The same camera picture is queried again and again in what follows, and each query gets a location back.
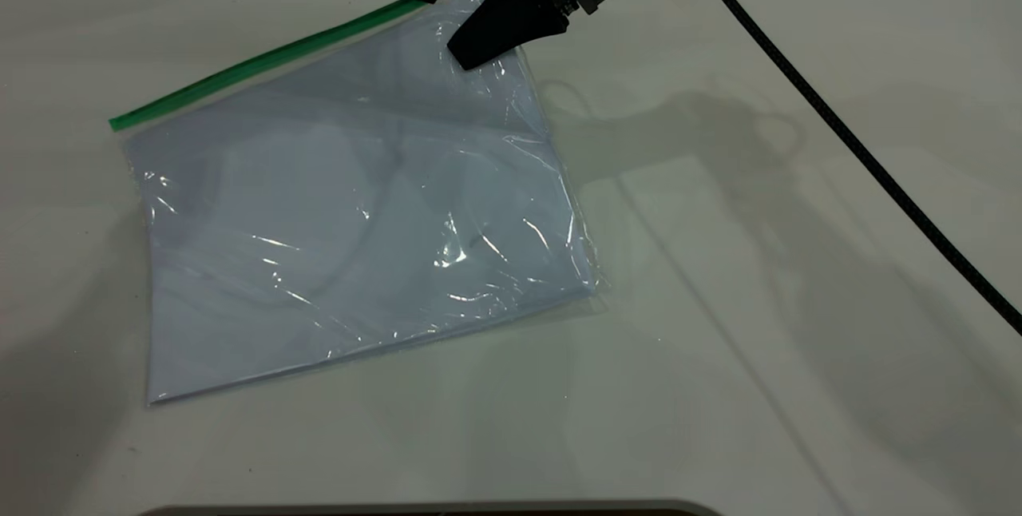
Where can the white paper sheets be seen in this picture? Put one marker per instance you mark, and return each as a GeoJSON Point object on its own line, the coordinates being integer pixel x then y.
{"type": "Point", "coordinates": [319, 260]}

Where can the clear plastic green-zipper bag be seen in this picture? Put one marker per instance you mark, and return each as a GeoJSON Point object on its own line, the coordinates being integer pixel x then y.
{"type": "Point", "coordinates": [335, 220]}

